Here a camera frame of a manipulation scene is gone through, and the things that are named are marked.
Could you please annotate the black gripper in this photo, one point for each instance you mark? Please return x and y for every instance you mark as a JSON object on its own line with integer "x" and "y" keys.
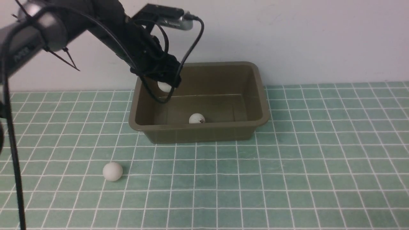
{"x": 147, "y": 58}

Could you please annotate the white ball with logo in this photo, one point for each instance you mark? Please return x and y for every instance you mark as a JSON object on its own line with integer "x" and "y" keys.
{"x": 196, "y": 118}

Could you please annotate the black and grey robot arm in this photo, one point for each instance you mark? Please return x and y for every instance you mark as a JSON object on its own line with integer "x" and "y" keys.
{"x": 51, "y": 25}

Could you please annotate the olive green plastic bin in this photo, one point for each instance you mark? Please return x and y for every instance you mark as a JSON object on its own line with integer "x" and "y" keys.
{"x": 230, "y": 95}

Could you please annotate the green checkered table cloth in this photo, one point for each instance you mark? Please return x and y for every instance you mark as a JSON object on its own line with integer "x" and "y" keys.
{"x": 331, "y": 157}

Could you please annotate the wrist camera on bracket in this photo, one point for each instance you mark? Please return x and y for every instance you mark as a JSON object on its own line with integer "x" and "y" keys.
{"x": 165, "y": 16}

